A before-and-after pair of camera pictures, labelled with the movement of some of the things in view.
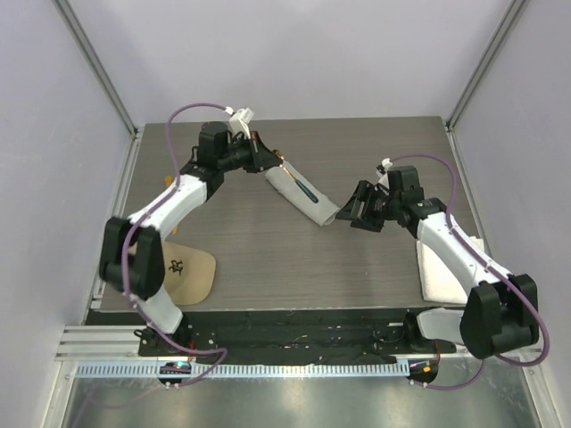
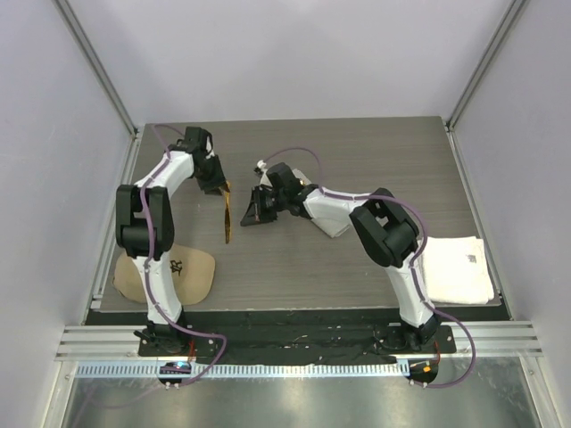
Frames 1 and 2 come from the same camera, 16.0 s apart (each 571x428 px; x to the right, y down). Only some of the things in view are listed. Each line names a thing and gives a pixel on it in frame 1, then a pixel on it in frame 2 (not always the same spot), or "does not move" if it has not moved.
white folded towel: (439, 279) does not move
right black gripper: (365, 192) → (255, 214)
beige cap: (189, 274) does not move
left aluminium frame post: (66, 10) does not move
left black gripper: (260, 159) → (219, 181)
